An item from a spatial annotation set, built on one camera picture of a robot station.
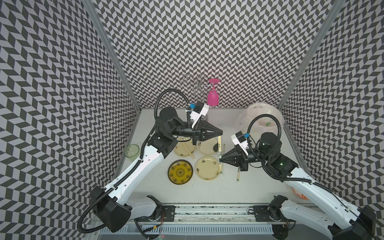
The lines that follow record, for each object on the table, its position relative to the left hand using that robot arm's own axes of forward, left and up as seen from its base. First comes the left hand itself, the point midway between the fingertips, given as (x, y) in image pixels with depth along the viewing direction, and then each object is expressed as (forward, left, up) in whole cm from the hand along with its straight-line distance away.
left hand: (220, 135), depth 53 cm
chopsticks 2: (0, -14, -43) cm, 45 cm away
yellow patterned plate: (+2, +19, -42) cm, 46 cm away
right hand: (-5, -1, -13) cm, 14 cm away
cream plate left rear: (+17, +20, -40) cm, 48 cm away
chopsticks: (-3, 0, -8) cm, 9 cm away
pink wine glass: (+46, -1, -22) cm, 50 cm away
